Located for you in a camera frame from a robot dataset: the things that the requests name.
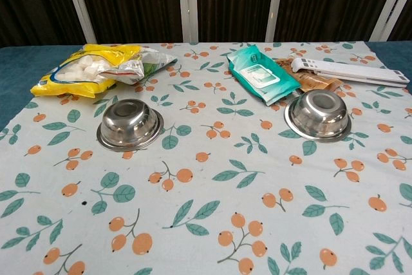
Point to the stainless steel bowl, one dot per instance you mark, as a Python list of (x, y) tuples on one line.
[(128, 128), (317, 120)]

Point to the fruit and leaf print tablecloth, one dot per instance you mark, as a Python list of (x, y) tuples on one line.
[(206, 191)]

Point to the teal wet wipes pack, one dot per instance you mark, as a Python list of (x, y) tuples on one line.
[(260, 75)]

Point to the open silver foil snack bag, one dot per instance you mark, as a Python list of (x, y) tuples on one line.
[(133, 69)]

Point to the brown patterned sachet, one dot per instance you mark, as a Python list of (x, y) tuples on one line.
[(284, 64)]

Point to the brown glossy sachet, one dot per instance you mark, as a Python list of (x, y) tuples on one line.
[(317, 85)]

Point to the dark brown curtain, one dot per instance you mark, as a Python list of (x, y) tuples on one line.
[(138, 1)]

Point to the yellow marshmallow bag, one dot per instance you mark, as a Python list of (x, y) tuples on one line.
[(67, 88)]

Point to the white bag sealer bar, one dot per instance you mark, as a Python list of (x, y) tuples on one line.
[(351, 72)]

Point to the white frame post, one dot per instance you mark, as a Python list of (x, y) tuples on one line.
[(188, 4), (387, 4), (275, 4), (78, 4)]

